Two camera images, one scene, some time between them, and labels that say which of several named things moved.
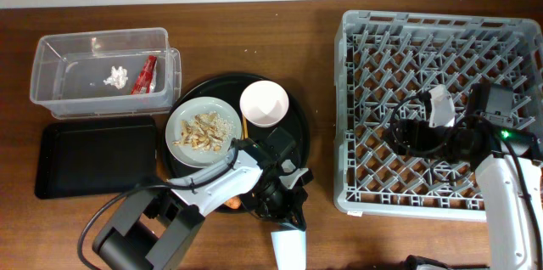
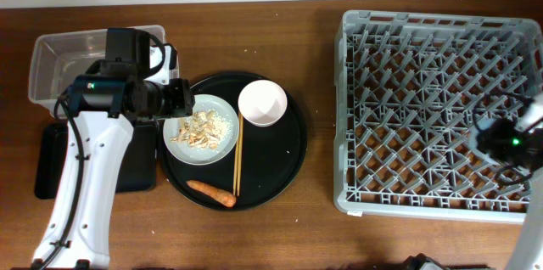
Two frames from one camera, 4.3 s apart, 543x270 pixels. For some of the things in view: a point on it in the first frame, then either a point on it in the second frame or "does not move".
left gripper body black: x=280 y=199 -> x=176 y=100
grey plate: x=201 y=130 does not move
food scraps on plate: x=206 y=132 does not move
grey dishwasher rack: x=384 y=64 does not move
